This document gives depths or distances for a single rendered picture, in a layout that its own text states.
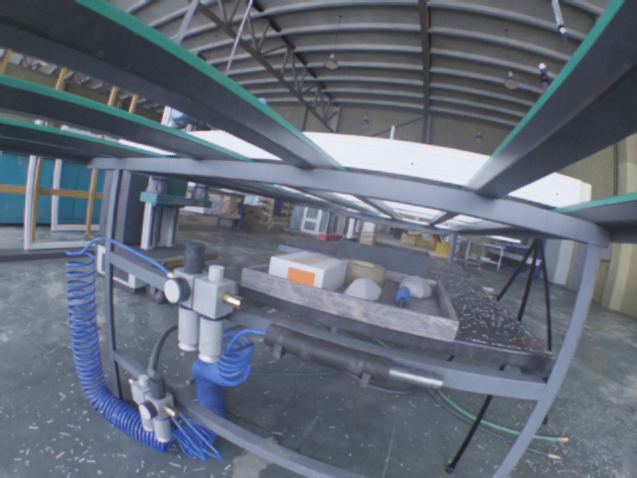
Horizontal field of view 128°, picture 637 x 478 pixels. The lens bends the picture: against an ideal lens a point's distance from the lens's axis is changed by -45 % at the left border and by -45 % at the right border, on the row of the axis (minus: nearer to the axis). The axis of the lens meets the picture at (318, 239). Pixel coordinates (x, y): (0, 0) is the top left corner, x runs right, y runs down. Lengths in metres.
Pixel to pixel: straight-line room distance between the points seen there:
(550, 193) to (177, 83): 0.64
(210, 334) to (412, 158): 0.51
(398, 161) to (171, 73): 0.48
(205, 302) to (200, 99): 0.34
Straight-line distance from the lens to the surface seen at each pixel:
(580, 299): 0.51
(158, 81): 0.22
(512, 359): 0.55
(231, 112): 0.27
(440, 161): 0.60
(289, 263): 0.54
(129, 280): 2.05
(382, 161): 0.60
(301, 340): 0.44
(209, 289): 0.47
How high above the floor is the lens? 0.75
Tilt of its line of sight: 5 degrees down
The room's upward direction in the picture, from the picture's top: 10 degrees clockwise
